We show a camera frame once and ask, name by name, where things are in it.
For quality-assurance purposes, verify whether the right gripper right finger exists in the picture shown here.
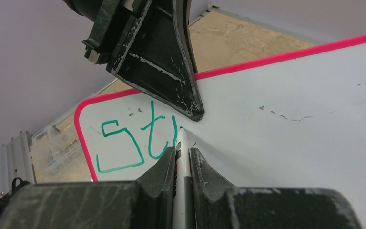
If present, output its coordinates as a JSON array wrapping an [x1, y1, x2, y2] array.
[[190, 148, 362, 229]]

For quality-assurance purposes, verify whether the red-framed whiteboard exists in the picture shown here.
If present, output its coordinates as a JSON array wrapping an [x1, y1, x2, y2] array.
[[74, 35, 366, 229]]

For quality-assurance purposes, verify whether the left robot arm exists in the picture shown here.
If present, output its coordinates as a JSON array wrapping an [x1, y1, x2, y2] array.
[[66, 0, 205, 121]]

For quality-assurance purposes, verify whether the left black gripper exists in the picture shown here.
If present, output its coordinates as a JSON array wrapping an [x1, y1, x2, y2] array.
[[81, 0, 204, 122]]

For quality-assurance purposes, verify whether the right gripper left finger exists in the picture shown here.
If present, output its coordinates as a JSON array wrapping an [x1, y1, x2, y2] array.
[[0, 147, 175, 229]]

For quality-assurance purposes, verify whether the green white marker pen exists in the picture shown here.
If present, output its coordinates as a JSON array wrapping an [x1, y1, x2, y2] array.
[[172, 127, 195, 229]]

